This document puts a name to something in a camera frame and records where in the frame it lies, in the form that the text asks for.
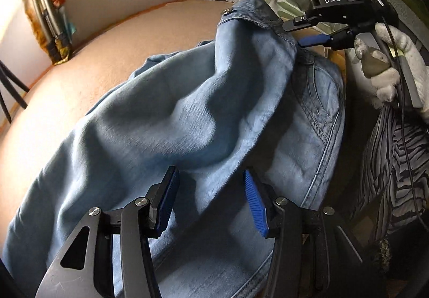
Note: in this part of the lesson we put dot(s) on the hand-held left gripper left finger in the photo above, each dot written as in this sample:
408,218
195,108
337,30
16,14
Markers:
166,204

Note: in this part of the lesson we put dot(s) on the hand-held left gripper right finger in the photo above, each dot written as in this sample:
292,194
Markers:
256,207

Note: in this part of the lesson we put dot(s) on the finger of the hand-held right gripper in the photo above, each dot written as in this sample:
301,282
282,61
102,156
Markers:
313,40
301,20

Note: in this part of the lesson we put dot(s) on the light blue denim pants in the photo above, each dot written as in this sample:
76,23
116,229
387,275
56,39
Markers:
167,117

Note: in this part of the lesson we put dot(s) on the person's right hand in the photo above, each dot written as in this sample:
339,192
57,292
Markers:
385,90

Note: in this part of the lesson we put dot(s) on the person's zebra striped clothing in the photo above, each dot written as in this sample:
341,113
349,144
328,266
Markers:
395,167

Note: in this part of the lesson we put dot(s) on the small black tripod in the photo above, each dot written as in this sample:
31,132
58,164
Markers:
13,83

